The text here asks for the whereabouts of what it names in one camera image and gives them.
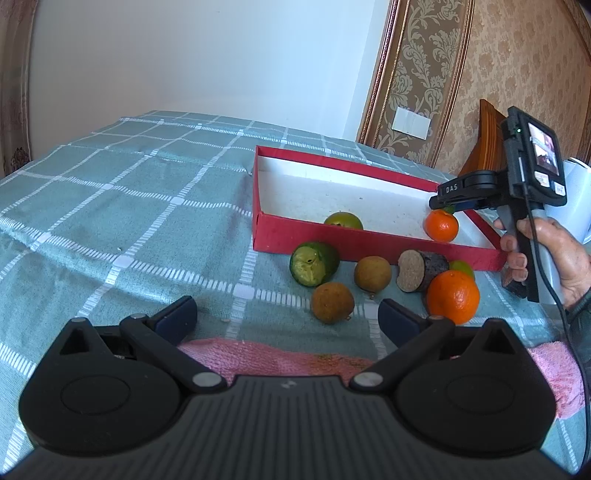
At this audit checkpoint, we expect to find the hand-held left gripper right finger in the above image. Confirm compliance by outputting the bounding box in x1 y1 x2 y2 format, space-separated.
348 298 532 393

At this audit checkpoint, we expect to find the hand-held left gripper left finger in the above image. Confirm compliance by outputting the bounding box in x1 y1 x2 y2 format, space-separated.
60 295 227 394

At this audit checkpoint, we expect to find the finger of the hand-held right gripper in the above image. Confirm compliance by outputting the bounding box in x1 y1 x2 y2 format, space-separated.
428 181 465 212
455 196 497 214

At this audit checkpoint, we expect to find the orange tangerine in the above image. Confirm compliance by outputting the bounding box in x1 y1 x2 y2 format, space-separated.
424 209 460 242
426 270 481 325

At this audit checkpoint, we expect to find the brown round longan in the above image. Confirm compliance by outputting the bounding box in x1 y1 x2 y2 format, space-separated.
311 282 355 325
354 256 392 292

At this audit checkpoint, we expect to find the dark cut fruit piece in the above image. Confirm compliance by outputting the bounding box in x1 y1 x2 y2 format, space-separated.
398 249 450 294

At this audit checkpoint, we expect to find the cut green cucumber piece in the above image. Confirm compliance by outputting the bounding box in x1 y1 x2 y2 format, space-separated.
289 241 341 286

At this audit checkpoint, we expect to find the red shallow cardboard box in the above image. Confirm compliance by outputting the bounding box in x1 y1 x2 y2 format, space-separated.
252 145 509 272

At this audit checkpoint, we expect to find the green unripe tangerine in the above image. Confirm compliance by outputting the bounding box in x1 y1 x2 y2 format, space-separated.
323 211 364 230

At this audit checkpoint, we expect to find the person's right hand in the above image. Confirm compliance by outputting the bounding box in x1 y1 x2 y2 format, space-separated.
493 217 591 310

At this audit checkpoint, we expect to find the pink towel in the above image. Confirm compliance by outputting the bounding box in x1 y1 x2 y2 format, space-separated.
178 337 591 421

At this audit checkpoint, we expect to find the teal checked tablecloth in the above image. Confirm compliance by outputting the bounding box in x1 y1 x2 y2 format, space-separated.
0 110 591 476

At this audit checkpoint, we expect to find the white wall switch plate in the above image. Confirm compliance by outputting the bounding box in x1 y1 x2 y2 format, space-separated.
392 106 432 140

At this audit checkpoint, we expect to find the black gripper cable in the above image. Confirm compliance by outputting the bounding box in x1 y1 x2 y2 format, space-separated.
519 182 583 365

